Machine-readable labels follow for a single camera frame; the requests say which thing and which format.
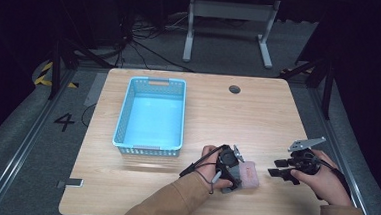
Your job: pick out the pink grey glove with label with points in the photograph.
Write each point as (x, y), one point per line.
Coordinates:
(250, 174)

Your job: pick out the white metal desk frame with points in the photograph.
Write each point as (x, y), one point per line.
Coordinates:
(231, 10)

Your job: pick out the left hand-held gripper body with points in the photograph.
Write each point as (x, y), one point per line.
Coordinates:
(229, 163)

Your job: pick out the person's right hand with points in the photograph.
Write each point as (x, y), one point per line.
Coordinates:
(327, 182)

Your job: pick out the light blue plastic basket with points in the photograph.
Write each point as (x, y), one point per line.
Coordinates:
(151, 118)

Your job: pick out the grey round table grommet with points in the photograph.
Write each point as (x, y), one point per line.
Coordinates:
(234, 89)

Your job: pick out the black metal stand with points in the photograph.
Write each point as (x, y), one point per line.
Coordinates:
(323, 79)
(59, 62)

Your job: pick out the yellow black floor tape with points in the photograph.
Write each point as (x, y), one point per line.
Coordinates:
(43, 75)

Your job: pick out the person's left hand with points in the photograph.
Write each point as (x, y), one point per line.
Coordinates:
(210, 167)

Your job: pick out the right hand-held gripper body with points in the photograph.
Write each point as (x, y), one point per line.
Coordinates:
(305, 158)

